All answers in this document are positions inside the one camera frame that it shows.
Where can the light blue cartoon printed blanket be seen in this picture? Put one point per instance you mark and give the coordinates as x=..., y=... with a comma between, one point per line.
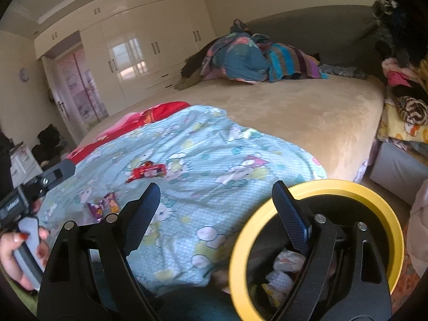
x=217, y=160

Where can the grey patterned cloth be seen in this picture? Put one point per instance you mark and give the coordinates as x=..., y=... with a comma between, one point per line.
x=341, y=72

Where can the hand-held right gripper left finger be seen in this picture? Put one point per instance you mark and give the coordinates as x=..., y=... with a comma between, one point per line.
x=143, y=214

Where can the white drawer unit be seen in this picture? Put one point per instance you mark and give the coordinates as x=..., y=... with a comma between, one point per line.
x=23, y=162

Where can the red and pink blanket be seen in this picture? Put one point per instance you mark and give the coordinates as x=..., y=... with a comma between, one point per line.
x=160, y=112

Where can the pink and orange candy wrapper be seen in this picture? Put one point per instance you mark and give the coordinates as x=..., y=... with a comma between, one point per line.
x=112, y=202

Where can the light pink cloth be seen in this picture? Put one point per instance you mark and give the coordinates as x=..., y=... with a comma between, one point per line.
x=419, y=227

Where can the cream glossy wardrobe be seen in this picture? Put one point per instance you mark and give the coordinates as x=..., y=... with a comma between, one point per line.
x=150, y=40

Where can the grey storage box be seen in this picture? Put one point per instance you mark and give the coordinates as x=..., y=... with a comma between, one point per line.
x=394, y=170

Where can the orange patterned rug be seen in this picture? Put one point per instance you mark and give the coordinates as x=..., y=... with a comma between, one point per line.
x=406, y=264

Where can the black bin with yellow rim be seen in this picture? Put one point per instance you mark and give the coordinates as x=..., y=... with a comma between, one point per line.
x=334, y=184

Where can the person's left hand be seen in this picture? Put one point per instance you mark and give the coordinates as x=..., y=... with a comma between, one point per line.
x=15, y=264

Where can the brown striped knitted cloth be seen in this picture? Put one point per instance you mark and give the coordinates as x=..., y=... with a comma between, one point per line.
x=414, y=110

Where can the yellow cartoon blanket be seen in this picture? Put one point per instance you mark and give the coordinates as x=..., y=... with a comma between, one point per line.
x=398, y=128

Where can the pink cartoon door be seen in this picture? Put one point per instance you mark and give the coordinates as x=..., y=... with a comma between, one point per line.
x=80, y=90

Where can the purple foil wrapper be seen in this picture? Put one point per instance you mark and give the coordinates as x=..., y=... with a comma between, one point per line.
x=96, y=210

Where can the striped colourful cloth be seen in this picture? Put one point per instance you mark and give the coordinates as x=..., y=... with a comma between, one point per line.
x=287, y=60

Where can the black clothes pile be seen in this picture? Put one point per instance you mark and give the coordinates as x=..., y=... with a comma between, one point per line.
x=48, y=140

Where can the black stuffed toy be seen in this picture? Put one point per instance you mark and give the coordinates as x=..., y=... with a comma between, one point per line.
x=401, y=16

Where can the dark brown cloth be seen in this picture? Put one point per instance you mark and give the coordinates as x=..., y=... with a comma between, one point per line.
x=190, y=70

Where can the teal floral bedding pile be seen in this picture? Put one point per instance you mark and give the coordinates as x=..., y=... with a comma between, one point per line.
x=240, y=57

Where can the white tissue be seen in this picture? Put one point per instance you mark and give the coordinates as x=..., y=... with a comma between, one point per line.
x=279, y=281
x=289, y=260

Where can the red snack wrapper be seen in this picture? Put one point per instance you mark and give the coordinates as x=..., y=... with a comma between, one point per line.
x=147, y=171

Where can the bed with beige cover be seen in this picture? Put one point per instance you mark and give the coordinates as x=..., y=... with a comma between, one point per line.
x=301, y=113

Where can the grey upholstered headboard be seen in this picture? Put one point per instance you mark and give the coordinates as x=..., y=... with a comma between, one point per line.
x=317, y=23

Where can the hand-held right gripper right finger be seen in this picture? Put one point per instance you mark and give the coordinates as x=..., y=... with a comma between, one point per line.
x=291, y=217

